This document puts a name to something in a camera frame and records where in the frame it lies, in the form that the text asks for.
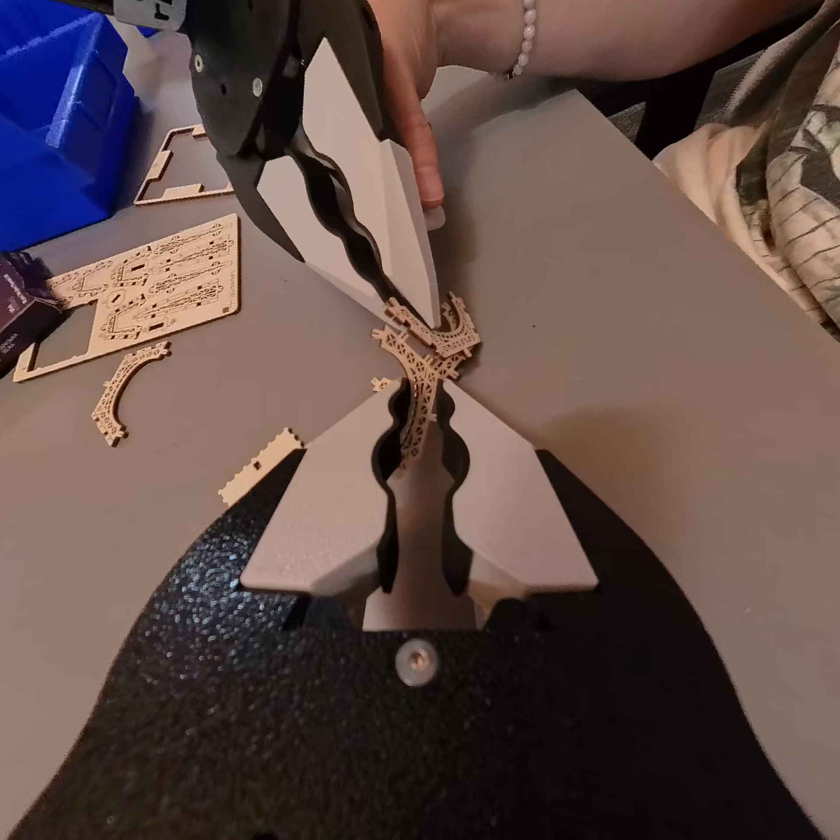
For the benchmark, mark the blue plastic bin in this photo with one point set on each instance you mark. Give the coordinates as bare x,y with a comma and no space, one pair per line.
52,131

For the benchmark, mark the grey desk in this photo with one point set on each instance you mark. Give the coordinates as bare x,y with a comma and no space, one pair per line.
623,328

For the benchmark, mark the dark purple puzzle box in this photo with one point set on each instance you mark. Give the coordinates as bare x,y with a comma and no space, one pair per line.
19,308

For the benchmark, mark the square wooden platform with holes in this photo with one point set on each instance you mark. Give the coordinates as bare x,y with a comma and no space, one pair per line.
262,459

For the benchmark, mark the empty wooden frame sheet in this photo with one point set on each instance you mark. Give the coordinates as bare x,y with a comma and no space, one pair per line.
184,195

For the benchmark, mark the person's printed white shirt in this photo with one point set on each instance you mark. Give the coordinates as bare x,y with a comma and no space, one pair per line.
787,197

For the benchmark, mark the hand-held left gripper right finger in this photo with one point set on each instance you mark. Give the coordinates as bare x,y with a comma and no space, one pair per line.
525,518

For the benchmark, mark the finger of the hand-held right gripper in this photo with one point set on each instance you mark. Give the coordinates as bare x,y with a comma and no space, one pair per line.
367,164
295,216

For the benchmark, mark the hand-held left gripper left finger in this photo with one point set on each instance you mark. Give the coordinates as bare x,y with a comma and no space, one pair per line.
315,518

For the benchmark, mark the wooden tower parts sheet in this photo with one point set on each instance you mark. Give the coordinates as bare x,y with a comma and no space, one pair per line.
197,308

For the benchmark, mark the person's right hand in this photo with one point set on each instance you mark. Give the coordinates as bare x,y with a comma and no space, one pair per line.
420,52

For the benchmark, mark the wooden lattice arch piece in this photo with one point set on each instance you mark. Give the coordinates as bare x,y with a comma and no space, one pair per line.
459,338
115,394
420,387

